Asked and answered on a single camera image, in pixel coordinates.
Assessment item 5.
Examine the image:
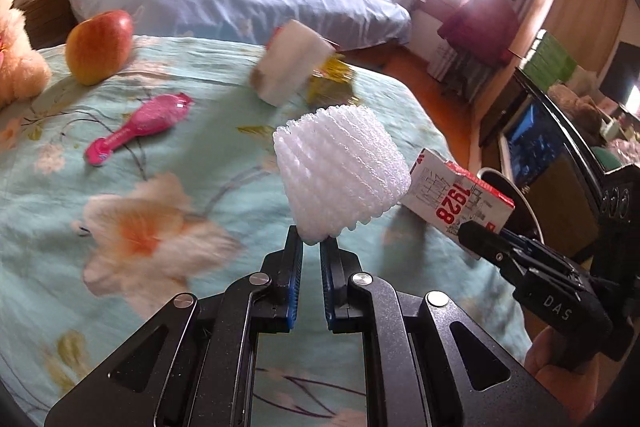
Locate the red yellow apple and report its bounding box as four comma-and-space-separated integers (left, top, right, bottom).
66, 10, 135, 86

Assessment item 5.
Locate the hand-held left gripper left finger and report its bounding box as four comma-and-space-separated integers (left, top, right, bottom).
44, 227, 304, 427

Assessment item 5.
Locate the black desk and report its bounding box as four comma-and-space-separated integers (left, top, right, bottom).
480, 67, 640, 263

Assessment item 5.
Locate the green cloth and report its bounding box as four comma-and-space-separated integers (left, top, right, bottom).
592, 147, 626, 172

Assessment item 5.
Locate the cream teddy bear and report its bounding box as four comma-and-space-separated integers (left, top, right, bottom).
0, 0, 51, 108

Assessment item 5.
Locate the pink hairbrush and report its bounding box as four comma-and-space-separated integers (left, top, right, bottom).
84, 93, 195, 166

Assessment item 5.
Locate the red and white cigarette box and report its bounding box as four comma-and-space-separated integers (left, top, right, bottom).
402, 148, 516, 260

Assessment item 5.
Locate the white and black bin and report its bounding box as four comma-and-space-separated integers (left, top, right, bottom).
477, 168, 543, 253

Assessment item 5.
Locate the person's right hand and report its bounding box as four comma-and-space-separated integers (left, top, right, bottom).
522, 327, 601, 425

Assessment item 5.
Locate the white foam fruit net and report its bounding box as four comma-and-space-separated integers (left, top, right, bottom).
273, 104, 412, 245

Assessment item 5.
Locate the dark red coat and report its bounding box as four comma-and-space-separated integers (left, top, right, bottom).
437, 0, 518, 65

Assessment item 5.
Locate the bed with blue sheet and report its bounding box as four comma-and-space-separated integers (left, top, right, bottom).
66, 0, 413, 52

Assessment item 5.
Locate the stack of green boxes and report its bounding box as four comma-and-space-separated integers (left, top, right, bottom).
522, 32, 578, 82

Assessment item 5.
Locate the black television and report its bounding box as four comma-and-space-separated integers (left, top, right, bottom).
600, 41, 640, 118

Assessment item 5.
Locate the brown plush toy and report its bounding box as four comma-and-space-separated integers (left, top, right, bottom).
547, 84, 606, 142

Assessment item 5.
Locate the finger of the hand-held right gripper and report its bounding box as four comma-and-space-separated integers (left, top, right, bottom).
501, 229, 588, 278
459, 221, 528, 290

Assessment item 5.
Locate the yellow snack wrapper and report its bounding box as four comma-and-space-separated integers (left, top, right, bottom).
305, 54, 361, 105

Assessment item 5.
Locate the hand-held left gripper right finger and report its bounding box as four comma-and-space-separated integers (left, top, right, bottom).
320, 237, 583, 427

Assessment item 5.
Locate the wooden nightstand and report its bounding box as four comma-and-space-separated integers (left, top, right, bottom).
17, 0, 76, 50

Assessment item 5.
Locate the white sponge block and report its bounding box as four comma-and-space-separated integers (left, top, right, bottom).
250, 19, 337, 106

